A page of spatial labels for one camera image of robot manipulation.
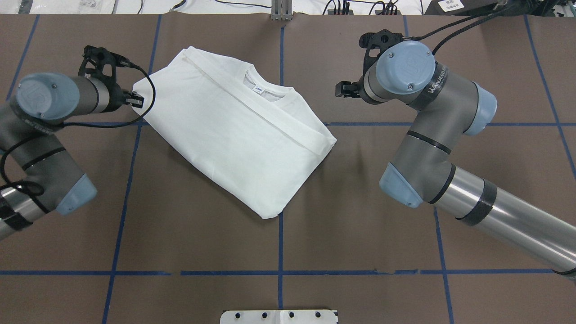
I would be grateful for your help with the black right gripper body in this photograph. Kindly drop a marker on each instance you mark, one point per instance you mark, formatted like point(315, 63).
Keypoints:
point(358, 87)

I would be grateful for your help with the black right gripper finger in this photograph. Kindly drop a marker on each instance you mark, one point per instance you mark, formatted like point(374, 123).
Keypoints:
point(343, 89)

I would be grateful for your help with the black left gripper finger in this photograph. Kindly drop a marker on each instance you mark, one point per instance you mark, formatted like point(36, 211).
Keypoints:
point(134, 99)

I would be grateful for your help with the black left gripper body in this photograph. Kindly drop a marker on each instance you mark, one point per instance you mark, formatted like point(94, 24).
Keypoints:
point(117, 94)

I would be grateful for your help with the white long-sleeve printed shirt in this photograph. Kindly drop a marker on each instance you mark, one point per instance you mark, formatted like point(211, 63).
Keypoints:
point(257, 140)

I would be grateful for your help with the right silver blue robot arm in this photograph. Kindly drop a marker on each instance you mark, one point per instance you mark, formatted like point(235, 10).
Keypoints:
point(447, 107)

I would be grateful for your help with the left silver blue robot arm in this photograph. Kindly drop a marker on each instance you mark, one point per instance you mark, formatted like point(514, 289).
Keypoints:
point(40, 176)

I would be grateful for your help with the grey aluminium frame post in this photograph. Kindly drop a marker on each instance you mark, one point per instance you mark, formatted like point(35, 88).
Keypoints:
point(281, 10)

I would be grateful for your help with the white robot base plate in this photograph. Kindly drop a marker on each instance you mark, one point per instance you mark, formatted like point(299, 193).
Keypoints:
point(302, 316)

